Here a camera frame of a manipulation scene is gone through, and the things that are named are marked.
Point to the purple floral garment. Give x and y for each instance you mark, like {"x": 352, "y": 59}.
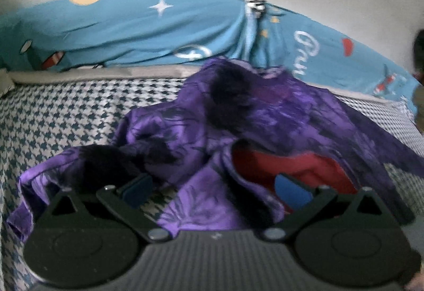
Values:
{"x": 265, "y": 112}

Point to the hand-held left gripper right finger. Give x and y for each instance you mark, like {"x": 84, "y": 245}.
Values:
{"x": 291, "y": 193}

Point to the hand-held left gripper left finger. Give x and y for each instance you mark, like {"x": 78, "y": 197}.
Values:
{"x": 137, "y": 191}

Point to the black white patterned cloth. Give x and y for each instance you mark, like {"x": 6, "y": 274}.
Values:
{"x": 255, "y": 4}

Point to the blue cartoon-print bed sheet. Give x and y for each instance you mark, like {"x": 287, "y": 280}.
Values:
{"x": 132, "y": 29}

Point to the dark cloth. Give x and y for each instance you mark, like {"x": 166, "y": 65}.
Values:
{"x": 418, "y": 56}

